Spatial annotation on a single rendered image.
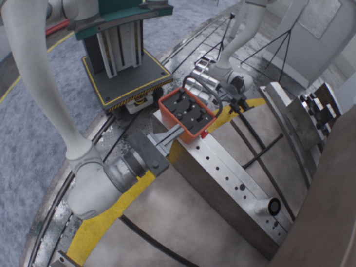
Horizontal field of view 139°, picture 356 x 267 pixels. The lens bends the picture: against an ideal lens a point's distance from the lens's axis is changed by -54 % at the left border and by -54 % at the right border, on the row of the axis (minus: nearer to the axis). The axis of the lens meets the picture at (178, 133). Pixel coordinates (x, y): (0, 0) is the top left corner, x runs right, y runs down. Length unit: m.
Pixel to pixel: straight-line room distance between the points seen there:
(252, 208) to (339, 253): 0.43
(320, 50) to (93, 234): 4.31
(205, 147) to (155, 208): 0.51
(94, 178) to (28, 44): 0.32
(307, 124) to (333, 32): 2.48
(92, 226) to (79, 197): 1.01
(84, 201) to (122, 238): 0.64
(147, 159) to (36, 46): 0.35
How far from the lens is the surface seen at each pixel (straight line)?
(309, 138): 1.45
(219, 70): 0.91
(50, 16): 0.87
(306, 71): 3.69
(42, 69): 0.30
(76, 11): 0.91
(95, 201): 0.38
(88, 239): 1.45
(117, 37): 1.29
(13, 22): 0.31
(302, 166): 1.60
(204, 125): 0.54
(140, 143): 0.40
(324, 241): 0.51
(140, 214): 0.95
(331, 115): 1.46
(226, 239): 1.08
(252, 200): 0.69
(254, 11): 0.75
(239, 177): 0.66
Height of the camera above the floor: 1.25
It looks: 63 degrees down
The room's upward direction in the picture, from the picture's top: 17 degrees clockwise
